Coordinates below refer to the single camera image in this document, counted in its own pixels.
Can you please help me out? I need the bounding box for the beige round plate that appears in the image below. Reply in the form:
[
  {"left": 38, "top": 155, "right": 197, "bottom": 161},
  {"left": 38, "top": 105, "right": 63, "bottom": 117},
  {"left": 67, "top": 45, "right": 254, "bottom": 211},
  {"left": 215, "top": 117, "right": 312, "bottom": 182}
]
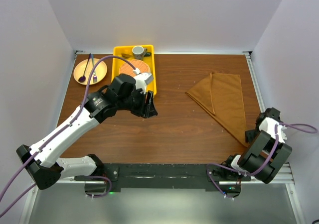
[{"left": 73, "top": 58, "right": 108, "bottom": 85}]

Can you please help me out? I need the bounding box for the orange cloth napkin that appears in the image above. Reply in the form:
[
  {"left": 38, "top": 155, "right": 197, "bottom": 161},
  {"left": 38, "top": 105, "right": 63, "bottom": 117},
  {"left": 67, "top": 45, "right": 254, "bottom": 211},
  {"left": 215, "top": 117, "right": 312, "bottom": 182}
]
[{"left": 186, "top": 72, "right": 248, "bottom": 147}]

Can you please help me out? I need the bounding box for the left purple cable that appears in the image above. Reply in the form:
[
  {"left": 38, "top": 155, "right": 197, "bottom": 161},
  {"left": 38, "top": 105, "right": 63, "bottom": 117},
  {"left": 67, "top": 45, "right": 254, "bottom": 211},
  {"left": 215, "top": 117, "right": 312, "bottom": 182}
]
[{"left": 0, "top": 55, "right": 140, "bottom": 217}]

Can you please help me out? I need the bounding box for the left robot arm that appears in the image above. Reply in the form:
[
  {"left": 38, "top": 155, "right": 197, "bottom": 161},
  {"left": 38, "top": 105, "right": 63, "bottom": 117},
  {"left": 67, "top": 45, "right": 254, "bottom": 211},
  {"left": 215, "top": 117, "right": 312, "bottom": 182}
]
[{"left": 16, "top": 73, "right": 158, "bottom": 190}]

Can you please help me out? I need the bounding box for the purple metal spoon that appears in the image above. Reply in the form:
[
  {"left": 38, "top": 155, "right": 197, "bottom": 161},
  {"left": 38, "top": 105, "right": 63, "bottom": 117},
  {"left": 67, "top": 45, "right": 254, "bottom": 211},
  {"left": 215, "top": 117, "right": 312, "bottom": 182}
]
[{"left": 78, "top": 53, "right": 92, "bottom": 83}]

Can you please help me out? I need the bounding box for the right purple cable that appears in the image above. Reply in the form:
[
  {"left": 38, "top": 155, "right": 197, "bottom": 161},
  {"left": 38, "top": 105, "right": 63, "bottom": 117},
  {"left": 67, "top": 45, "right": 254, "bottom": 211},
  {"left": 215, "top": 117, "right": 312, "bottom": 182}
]
[{"left": 206, "top": 123, "right": 319, "bottom": 201}]

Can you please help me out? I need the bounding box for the iridescent metal fork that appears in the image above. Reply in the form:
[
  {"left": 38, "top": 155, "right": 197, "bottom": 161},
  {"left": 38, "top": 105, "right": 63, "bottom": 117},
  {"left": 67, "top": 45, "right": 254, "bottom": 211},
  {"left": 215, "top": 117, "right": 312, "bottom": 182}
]
[{"left": 91, "top": 54, "right": 97, "bottom": 83}]

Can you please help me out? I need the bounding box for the woven orange round plate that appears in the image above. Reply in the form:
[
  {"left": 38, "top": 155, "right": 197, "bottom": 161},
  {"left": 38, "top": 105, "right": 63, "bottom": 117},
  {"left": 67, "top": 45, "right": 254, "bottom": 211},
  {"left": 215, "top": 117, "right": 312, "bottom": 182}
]
[{"left": 119, "top": 59, "right": 151, "bottom": 77}]

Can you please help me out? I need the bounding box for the white cup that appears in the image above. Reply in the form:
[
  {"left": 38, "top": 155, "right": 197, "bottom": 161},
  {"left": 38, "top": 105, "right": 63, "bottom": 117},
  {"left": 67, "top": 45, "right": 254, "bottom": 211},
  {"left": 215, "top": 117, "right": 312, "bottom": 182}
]
[{"left": 132, "top": 46, "right": 146, "bottom": 60}]

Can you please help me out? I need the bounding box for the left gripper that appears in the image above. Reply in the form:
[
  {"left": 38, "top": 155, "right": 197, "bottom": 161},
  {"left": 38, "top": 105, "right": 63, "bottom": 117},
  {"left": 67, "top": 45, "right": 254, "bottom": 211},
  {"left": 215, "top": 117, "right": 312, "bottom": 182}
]
[{"left": 117, "top": 86, "right": 158, "bottom": 118}]

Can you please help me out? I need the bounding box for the yellow plastic tray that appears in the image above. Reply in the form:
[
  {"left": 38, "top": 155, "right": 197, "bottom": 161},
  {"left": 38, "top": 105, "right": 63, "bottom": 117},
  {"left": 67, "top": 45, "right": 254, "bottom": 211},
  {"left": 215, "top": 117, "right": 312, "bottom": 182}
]
[{"left": 111, "top": 44, "right": 158, "bottom": 95}]

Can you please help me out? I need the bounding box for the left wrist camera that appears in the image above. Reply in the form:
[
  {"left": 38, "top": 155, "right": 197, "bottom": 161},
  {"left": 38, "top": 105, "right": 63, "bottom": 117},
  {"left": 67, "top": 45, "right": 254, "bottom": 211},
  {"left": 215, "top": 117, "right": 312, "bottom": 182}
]
[{"left": 134, "top": 72, "right": 154, "bottom": 86}]

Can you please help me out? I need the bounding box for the purple cable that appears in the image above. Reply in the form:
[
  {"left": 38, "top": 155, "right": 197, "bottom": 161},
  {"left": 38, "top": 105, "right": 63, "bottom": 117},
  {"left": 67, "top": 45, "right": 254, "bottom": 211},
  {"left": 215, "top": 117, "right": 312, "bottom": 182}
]
[
  {"left": 0, "top": 55, "right": 140, "bottom": 217},
  {"left": 206, "top": 123, "right": 319, "bottom": 201}
]

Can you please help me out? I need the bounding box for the aluminium frame rail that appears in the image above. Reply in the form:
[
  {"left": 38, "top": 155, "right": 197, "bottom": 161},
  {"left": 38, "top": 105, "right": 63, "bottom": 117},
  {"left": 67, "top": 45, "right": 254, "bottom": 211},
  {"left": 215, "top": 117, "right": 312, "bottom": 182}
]
[{"left": 243, "top": 51, "right": 295, "bottom": 192}]

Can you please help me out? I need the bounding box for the dark green utensil in tray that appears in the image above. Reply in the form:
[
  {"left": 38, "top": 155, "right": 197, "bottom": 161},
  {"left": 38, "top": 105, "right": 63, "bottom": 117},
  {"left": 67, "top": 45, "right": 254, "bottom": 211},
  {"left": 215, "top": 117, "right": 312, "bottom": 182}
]
[{"left": 143, "top": 48, "right": 152, "bottom": 57}]

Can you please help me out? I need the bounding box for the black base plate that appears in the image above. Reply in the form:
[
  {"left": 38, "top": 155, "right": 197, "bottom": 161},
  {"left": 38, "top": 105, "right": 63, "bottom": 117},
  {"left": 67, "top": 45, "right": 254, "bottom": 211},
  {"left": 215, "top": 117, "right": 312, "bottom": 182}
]
[{"left": 74, "top": 163, "right": 251, "bottom": 194}]

